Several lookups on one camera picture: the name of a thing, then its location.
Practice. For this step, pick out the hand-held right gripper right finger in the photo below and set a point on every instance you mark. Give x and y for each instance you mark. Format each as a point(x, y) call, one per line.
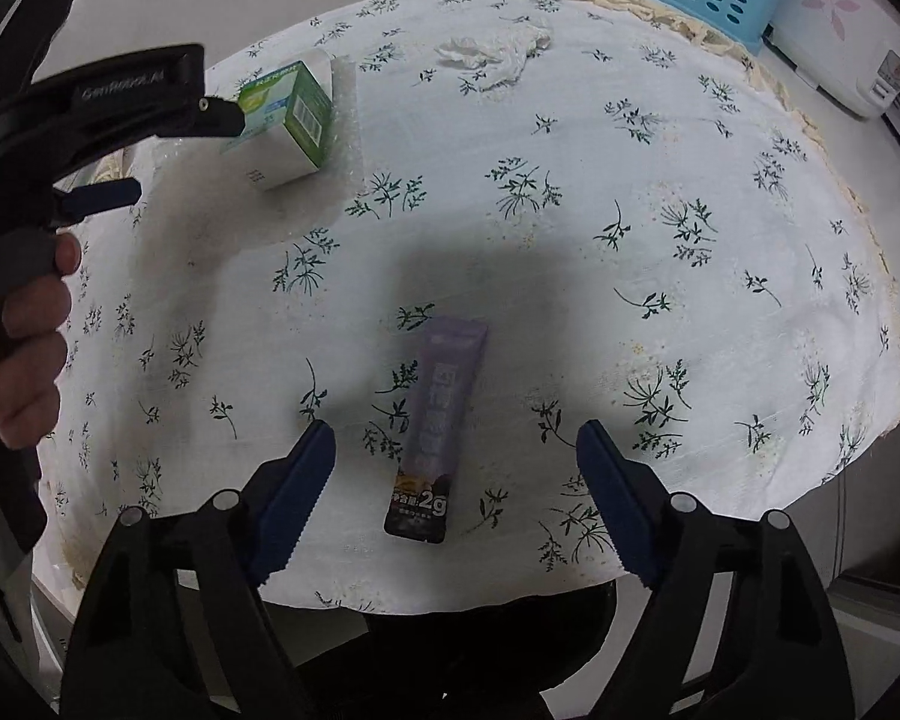
point(619, 502)

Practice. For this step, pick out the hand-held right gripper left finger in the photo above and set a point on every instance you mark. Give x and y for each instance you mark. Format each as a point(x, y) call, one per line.
point(292, 502)

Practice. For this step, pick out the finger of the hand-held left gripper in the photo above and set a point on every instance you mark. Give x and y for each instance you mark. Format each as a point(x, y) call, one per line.
point(221, 118)
point(105, 199)

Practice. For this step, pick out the green and white carton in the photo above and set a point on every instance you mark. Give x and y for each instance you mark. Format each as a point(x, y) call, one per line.
point(300, 112)

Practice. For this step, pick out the purple sachet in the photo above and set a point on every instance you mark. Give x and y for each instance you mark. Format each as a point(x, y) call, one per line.
point(435, 420)

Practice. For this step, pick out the person's left hand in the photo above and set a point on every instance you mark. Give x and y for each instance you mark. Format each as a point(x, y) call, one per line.
point(30, 360)

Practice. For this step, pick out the white floral tasselled tablecloth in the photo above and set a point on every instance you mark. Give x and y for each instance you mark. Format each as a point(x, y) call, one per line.
point(570, 277)

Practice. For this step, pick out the crumpled white tissue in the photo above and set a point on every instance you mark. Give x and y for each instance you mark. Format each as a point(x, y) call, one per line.
point(495, 52)

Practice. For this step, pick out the white rice cooker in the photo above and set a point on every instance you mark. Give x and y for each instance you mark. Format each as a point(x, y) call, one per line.
point(832, 22)

